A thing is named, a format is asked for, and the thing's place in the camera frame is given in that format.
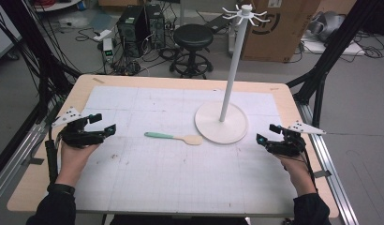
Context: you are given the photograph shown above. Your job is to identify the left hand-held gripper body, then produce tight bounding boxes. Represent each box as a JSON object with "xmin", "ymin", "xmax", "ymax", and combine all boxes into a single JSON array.
[{"xmin": 52, "ymin": 107, "xmax": 106, "ymax": 149}]

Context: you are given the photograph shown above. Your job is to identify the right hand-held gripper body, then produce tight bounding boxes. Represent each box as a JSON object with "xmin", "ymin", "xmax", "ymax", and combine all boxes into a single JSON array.
[{"xmin": 264, "ymin": 120, "xmax": 327, "ymax": 158}]

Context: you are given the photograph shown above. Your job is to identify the white hook rack stand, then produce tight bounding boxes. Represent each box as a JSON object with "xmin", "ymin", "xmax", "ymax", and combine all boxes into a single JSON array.
[{"xmin": 194, "ymin": 3, "xmax": 272, "ymax": 145}]

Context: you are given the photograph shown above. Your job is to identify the wooden spatula with green handle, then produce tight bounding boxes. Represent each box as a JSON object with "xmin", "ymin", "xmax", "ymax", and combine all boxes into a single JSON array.
[{"xmin": 143, "ymin": 131, "xmax": 203, "ymax": 146}]

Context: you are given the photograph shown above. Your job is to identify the person's left hand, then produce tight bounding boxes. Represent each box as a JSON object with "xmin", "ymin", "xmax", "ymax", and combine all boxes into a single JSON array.
[{"xmin": 55, "ymin": 142, "xmax": 100, "ymax": 188}]

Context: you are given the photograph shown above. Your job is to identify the person's right hand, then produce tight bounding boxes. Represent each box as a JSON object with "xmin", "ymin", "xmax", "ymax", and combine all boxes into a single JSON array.
[{"xmin": 275, "ymin": 154, "xmax": 318, "ymax": 197}]

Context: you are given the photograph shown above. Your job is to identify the white device with green display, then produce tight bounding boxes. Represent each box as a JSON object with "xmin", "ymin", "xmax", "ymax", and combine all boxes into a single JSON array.
[{"xmin": 102, "ymin": 37, "xmax": 115, "ymax": 66}]

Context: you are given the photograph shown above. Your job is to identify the white gridded mat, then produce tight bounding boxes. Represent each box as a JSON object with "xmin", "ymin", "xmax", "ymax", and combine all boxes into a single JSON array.
[{"xmin": 73, "ymin": 85, "xmax": 298, "ymax": 218}]

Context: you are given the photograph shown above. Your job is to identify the white power strip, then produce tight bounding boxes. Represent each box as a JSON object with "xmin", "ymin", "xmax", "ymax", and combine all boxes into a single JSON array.
[{"xmin": 93, "ymin": 29, "xmax": 113, "ymax": 42}]

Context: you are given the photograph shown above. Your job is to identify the brown cardboard box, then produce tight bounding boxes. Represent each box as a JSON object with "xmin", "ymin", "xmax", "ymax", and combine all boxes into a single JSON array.
[{"xmin": 241, "ymin": 0, "xmax": 323, "ymax": 64}]

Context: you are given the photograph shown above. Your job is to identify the large black computer tower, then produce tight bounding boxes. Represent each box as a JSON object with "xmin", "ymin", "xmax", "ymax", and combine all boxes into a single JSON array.
[{"xmin": 116, "ymin": 5, "xmax": 148, "ymax": 59}]

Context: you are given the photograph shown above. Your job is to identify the white flat board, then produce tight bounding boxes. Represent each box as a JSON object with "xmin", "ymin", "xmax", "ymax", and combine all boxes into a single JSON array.
[{"xmin": 300, "ymin": 33, "xmax": 366, "ymax": 57}]

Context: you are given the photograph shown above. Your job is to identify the slim black computer tower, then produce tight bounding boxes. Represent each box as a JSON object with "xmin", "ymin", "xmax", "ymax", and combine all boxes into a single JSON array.
[{"xmin": 144, "ymin": 3, "xmax": 167, "ymax": 50}]

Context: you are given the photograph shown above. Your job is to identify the grey rounded device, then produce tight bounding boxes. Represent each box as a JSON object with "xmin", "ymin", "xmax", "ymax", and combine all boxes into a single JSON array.
[{"xmin": 307, "ymin": 10, "xmax": 347, "ymax": 43}]

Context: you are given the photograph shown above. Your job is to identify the flat black device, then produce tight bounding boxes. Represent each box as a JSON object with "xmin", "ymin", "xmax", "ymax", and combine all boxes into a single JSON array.
[{"xmin": 204, "ymin": 13, "xmax": 235, "ymax": 36}]

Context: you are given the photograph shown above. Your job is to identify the black round stool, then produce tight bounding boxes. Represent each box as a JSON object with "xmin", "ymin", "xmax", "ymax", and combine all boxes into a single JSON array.
[{"xmin": 169, "ymin": 23, "xmax": 214, "ymax": 80}]

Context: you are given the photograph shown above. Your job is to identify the right hand-held gripper cable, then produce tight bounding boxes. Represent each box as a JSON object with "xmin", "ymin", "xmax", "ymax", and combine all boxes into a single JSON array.
[{"xmin": 301, "ymin": 149, "xmax": 318, "ymax": 188}]

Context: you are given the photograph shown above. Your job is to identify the hand-held gripper cable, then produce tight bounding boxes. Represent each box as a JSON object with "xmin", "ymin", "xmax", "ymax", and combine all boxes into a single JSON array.
[
  {"xmin": 301, "ymin": 149, "xmax": 318, "ymax": 188},
  {"xmin": 44, "ymin": 123, "xmax": 63, "ymax": 186}
]

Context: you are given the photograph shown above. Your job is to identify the left hand-held gripper cable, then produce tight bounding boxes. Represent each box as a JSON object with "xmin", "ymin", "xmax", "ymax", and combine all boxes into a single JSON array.
[{"xmin": 44, "ymin": 123, "xmax": 63, "ymax": 186}]

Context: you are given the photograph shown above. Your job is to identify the aluminium rail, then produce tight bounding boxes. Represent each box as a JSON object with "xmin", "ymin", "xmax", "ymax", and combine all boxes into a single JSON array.
[
  {"xmin": 0, "ymin": 102, "xmax": 58, "ymax": 205},
  {"xmin": 294, "ymin": 101, "xmax": 361, "ymax": 225}
]

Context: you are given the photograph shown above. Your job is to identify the black metal frame stand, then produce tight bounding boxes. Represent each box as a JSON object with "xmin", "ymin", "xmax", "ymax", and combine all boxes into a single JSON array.
[
  {"xmin": 286, "ymin": 0, "xmax": 383, "ymax": 129},
  {"xmin": 0, "ymin": 0, "xmax": 83, "ymax": 181}
]

